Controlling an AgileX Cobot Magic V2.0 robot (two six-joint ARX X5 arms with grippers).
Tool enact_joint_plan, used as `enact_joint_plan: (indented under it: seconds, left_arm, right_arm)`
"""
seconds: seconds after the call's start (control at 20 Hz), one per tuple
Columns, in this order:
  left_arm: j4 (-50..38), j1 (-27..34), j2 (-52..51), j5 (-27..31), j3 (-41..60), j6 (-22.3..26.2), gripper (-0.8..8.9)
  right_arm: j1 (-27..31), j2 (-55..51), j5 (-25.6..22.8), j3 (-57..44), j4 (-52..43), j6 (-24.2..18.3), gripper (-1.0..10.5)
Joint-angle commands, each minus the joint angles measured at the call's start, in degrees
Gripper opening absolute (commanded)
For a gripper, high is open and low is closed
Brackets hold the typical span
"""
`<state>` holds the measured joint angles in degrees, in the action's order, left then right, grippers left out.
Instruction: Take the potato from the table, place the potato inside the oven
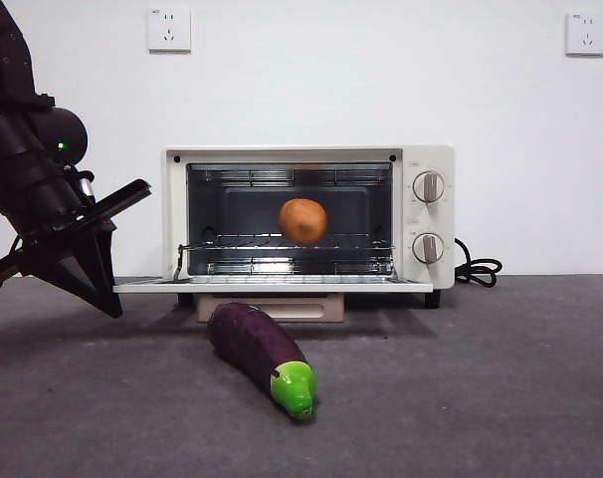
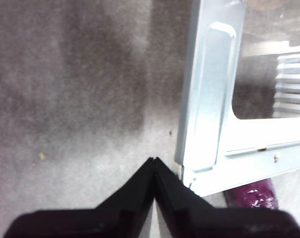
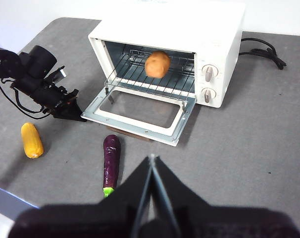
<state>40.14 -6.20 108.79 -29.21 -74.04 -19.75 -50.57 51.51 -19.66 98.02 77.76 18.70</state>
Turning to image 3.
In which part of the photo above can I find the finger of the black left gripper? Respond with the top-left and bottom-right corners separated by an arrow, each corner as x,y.
65,98 -> 88,122
53,106 -> 88,122

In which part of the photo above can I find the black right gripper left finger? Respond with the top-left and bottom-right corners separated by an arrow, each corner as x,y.
7,156 -> 153,238

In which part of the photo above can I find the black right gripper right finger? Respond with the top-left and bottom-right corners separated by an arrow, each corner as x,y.
153,155 -> 300,238

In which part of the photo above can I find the oven door with beige handle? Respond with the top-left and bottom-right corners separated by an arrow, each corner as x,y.
80,85 -> 198,147

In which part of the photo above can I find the brown potato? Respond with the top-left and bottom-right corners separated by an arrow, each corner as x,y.
144,50 -> 171,79

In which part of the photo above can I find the beige oven knob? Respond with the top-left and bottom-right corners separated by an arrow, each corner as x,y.
201,87 -> 217,104
201,64 -> 219,82

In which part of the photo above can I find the cream white toaster oven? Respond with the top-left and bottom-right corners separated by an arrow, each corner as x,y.
88,0 -> 247,109

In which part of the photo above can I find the yellow toy corn cob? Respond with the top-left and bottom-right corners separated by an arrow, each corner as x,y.
20,122 -> 45,159

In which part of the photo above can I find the purple toy eggplant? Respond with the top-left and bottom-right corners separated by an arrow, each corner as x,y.
102,134 -> 121,198

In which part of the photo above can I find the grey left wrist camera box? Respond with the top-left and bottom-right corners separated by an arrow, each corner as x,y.
50,66 -> 67,83

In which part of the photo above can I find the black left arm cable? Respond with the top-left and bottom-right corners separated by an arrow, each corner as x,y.
0,76 -> 50,120

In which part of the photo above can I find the metal wire oven rack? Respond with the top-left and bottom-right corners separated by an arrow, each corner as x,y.
104,48 -> 198,103

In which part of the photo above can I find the black oven power cord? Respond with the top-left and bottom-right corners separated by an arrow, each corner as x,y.
239,37 -> 287,70

